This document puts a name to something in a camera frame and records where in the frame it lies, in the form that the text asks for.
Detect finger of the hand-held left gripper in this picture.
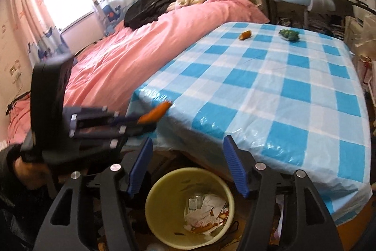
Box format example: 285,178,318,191
69,122,157,150
69,105,141,126

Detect yellow waste bin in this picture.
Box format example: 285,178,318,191
145,168,235,250

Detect green snack wrapper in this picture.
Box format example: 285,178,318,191
278,29,301,43

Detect pink blanket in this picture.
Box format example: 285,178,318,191
7,0,271,146

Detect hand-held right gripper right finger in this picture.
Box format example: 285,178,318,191
223,135,344,251

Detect black clothes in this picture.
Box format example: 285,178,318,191
124,0,184,28

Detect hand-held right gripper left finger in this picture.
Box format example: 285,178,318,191
32,136,154,251

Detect person's left hand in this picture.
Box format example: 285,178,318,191
13,161,59,190

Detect blue white checked tablecloth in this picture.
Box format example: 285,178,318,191
129,22,372,228

